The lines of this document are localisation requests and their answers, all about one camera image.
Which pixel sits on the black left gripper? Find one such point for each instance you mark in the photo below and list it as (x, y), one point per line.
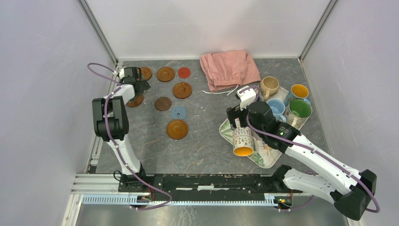
(144, 85)

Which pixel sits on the white mug orange inside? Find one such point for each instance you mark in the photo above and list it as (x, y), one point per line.
(244, 143)

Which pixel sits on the floral mug green inside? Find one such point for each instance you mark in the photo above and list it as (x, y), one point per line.
(297, 113)

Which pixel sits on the beige ceramic mug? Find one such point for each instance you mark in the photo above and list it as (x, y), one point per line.
(269, 87)

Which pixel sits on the dark brown wooden coaster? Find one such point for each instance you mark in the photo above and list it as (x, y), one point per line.
(163, 103)

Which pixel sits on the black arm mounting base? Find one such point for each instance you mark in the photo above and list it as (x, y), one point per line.
(206, 187)

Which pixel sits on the pink folded cloth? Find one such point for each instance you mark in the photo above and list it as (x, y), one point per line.
(229, 69)

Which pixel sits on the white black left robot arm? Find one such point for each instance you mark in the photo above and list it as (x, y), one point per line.
(112, 126)

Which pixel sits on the light blue ceramic mug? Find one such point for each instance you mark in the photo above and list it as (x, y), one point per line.
(278, 109)

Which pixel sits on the blue butterfly mug orange inside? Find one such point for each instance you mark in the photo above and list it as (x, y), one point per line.
(297, 91)

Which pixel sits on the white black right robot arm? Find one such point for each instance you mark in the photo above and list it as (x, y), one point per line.
(352, 192)

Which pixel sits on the light blue round coaster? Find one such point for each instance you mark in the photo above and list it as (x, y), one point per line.
(178, 113)

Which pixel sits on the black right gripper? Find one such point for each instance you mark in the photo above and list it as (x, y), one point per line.
(233, 113)

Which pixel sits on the red round coaster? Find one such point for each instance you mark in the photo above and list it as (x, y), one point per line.
(184, 72)

